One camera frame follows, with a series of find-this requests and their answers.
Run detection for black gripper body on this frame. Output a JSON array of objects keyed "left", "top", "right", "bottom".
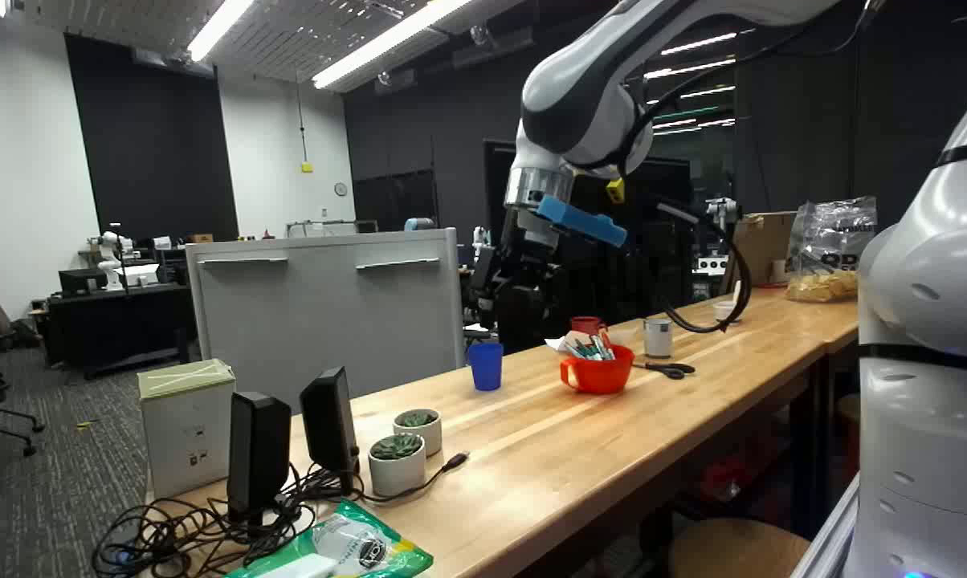
[{"left": 511, "top": 207, "right": 572, "bottom": 297}]

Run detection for orange plastic cup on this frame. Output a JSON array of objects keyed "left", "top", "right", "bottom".
[{"left": 557, "top": 343, "right": 638, "bottom": 398}]

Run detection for blue plastic cup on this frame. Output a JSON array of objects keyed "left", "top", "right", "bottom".
[{"left": 465, "top": 337, "right": 508, "bottom": 397}]

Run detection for red mug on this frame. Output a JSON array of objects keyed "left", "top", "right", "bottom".
[{"left": 569, "top": 311, "right": 612, "bottom": 343}]

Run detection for white metal can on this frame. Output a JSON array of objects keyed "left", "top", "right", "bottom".
[{"left": 638, "top": 311, "right": 678, "bottom": 364}]

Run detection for small white plant pot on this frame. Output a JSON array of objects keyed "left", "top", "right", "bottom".
[
  {"left": 367, "top": 431, "right": 432, "bottom": 500},
  {"left": 390, "top": 406, "right": 446, "bottom": 463}
]

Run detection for black desktop speaker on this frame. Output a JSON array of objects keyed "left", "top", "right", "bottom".
[
  {"left": 297, "top": 364, "right": 364, "bottom": 498},
  {"left": 225, "top": 389, "right": 297, "bottom": 536}
]

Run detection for brown cardboard box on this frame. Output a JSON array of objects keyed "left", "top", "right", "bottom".
[{"left": 731, "top": 210, "right": 800, "bottom": 290}]

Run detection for ceiling strip light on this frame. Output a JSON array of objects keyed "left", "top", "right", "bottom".
[
  {"left": 183, "top": 0, "right": 257, "bottom": 65},
  {"left": 308, "top": 0, "right": 474, "bottom": 93}
]

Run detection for clear plastic bag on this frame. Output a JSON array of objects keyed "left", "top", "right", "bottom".
[{"left": 783, "top": 192, "right": 881, "bottom": 309}]

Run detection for green wipes package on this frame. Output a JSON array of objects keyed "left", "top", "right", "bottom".
[{"left": 223, "top": 498, "right": 436, "bottom": 578}]

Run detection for round wooden stool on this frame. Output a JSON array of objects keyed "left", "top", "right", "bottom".
[{"left": 666, "top": 516, "right": 817, "bottom": 578}]

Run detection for white box with green lid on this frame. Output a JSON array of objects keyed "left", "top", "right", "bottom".
[{"left": 135, "top": 356, "right": 240, "bottom": 505}]

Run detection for black desk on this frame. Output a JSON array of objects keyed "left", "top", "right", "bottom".
[{"left": 41, "top": 279, "right": 198, "bottom": 378}]

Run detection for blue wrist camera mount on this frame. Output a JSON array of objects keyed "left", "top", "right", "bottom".
[{"left": 531, "top": 192, "right": 633, "bottom": 253}]

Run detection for black handled scissors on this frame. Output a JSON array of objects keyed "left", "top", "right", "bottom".
[{"left": 635, "top": 359, "right": 699, "bottom": 384}]

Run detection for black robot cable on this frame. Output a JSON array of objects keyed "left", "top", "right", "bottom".
[{"left": 651, "top": 199, "right": 755, "bottom": 337}]

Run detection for tangled black cables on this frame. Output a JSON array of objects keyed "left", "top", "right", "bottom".
[{"left": 88, "top": 493, "right": 325, "bottom": 578}]

